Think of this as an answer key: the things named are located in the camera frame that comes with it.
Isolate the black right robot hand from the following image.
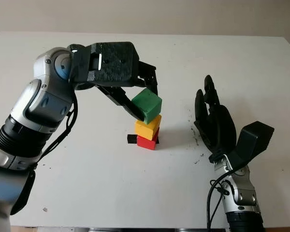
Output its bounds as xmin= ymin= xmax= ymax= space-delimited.
xmin=194 ymin=74 xmax=237 ymax=163

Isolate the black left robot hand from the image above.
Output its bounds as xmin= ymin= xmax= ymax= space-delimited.
xmin=73 ymin=60 xmax=159 ymax=121

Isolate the green wooden block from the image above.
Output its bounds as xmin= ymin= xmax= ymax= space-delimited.
xmin=131 ymin=88 xmax=162 ymax=125

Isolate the yellow wooden block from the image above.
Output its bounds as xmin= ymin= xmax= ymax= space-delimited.
xmin=134 ymin=115 xmax=162 ymax=141

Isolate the red wooden block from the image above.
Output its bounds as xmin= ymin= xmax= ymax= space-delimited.
xmin=136 ymin=128 xmax=160 ymax=151

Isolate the black tape strip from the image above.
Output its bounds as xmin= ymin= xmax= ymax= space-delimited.
xmin=127 ymin=134 xmax=160 ymax=145

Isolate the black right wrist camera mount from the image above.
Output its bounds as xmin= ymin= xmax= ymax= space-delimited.
xmin=232 ymin=120 xmax=275 ymax=168

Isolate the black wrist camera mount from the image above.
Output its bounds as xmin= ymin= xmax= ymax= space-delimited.
xmin=232 ymin=120 xmax=275 ymax=168
xmin=69 ymin=42 xmax=140 ymax=90

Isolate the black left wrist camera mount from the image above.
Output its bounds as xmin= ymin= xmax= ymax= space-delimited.
xmin=69 ymin=42 xmax=140 ymax=90

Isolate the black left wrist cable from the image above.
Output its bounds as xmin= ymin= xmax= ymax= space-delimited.
xmin=35 ymin=96 xmax=78 ymax=170

